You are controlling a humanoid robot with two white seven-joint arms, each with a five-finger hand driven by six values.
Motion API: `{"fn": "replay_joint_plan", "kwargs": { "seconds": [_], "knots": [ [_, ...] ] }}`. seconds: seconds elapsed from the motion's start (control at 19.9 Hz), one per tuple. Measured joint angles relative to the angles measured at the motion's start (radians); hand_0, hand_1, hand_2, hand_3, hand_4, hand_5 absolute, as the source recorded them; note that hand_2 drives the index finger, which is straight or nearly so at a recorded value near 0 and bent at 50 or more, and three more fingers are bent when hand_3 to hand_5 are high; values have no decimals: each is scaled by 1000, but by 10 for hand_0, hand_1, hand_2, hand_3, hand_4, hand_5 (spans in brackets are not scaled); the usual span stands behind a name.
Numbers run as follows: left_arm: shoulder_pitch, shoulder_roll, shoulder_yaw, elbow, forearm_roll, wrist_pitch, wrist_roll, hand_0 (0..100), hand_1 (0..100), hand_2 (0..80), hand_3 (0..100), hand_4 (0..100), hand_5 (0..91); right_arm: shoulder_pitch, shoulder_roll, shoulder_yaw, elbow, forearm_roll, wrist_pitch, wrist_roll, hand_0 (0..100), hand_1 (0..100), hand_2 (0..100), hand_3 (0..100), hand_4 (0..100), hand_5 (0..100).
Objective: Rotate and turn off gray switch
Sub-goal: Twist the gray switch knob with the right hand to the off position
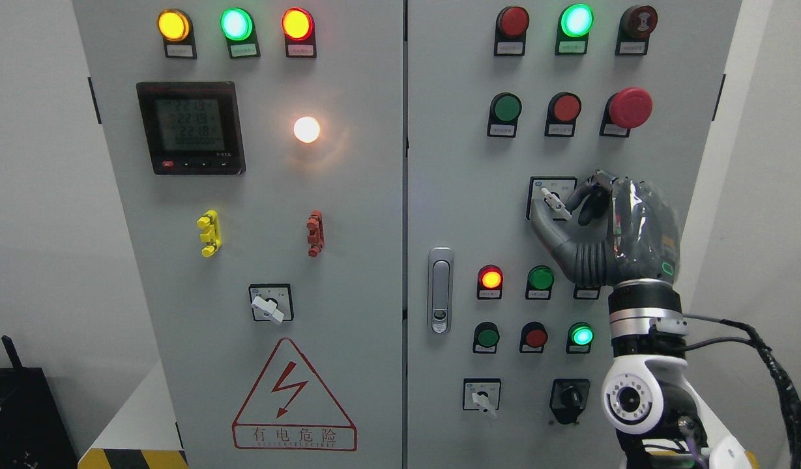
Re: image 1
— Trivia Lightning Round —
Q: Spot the yellow terminal connector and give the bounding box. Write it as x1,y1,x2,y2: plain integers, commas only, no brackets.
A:
196,210,222,258

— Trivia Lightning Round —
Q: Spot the red high voltage warning sticker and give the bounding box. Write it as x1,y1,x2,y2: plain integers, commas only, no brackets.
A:
231,337,358,451

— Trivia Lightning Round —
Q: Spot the green lit indicator top right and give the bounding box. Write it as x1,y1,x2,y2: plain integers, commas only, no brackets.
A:
555,3,594,56

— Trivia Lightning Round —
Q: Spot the green push button upper row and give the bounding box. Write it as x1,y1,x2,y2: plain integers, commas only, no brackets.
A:
486,92,522,137

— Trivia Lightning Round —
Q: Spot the red push button lower row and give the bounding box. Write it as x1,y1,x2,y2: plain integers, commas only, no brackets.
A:
519,321,548,354

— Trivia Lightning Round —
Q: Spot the green indicator light top left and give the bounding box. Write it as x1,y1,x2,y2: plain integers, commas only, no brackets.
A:
220,8,260,59

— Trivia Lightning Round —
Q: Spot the green lit button lower row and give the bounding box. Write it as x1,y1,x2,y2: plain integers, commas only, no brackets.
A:
565,322,594,354

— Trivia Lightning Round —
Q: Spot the dark grey robotic hand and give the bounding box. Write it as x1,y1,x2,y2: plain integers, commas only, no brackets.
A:
529,169,682,287

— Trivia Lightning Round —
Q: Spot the grey electrical control cabinet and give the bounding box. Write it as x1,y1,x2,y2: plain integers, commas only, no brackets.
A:
73,1,742,468

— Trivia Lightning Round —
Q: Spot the black digital power meter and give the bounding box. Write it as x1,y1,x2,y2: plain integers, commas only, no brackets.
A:
137,81,246,175

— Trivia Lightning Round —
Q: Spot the green push button lower row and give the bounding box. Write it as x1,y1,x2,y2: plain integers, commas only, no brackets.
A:
472,321,501,354

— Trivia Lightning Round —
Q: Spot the dark red indicator top right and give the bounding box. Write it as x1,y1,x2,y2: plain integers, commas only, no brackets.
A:
493,5,529,57

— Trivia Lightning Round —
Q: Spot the green indicator middle row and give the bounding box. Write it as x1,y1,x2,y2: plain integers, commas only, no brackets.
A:
525,265,555,300

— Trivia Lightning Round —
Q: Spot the black box with antenna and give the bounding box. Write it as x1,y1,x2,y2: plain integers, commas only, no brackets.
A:
0,335,78,468

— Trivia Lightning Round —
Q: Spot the black key selector switch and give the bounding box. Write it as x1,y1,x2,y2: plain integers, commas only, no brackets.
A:
549,379,590,425

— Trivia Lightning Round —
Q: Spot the left door grey rotary switch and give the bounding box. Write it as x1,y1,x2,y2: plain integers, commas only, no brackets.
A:
248,284,294,324

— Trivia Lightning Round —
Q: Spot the red terminal connector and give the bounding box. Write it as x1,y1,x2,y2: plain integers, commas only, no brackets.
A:
306,210,325,258

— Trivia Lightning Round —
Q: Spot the red lit indicator middle row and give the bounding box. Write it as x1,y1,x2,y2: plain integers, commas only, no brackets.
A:
476,264,504,300

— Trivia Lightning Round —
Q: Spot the white lit indicator lamp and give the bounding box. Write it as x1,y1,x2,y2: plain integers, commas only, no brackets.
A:
293,115,321,145

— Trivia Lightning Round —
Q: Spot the dark red buzzer top right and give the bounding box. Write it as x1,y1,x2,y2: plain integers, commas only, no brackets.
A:
615,5,658,56

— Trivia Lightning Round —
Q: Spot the yellow indicator light top left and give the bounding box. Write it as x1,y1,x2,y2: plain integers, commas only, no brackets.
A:
156,8,197,59

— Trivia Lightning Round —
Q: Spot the red push button row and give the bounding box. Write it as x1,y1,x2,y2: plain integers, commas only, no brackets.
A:
519,321,548,354
544,92,582,137

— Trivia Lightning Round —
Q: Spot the red emergency stop mushroom button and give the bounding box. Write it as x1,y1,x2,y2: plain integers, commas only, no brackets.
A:
599,87,654,137

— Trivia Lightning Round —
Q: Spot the green push button row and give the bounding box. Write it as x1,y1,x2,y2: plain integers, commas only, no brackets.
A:
486,92,522,137
472,321,501,354

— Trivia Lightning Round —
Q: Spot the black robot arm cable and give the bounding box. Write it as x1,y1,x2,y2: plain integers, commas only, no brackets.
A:
654,315,801,469

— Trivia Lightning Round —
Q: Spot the red push button upper row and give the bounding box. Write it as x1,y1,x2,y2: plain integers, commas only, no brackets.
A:
544,92,582,137

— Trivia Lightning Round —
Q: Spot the red lit indicator top left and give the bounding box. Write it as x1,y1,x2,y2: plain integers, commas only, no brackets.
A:
281,8,317,59

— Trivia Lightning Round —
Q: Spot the silver cabinet door handle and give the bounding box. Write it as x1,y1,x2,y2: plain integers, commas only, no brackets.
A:
427,246,454,334

